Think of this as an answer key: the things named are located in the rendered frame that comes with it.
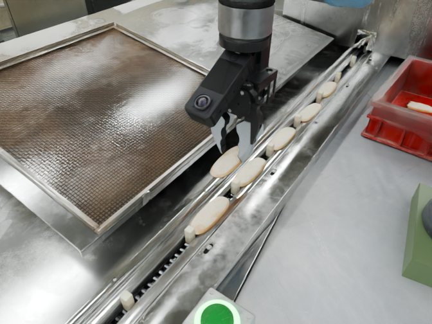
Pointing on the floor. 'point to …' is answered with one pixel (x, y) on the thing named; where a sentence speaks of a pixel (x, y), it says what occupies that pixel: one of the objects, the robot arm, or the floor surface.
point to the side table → (344, 238)
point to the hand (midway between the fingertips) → (230, 153)
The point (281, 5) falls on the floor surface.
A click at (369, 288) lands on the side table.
